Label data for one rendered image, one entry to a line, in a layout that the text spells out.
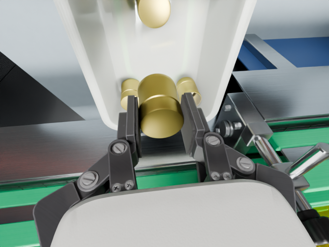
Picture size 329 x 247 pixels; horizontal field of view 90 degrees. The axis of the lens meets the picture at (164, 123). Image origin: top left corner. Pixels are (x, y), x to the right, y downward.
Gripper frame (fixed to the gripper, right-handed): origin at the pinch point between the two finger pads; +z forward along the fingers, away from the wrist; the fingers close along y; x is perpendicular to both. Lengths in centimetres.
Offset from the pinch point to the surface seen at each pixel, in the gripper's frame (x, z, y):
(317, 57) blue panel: -7.8, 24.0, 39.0
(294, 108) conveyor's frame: -6.3, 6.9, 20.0
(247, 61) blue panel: -8.2, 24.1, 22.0
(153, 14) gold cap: 4.1, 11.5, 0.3
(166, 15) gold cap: 4.0, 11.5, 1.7
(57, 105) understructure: -38, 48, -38
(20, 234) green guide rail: -18.6, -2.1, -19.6
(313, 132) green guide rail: -8.0, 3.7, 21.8
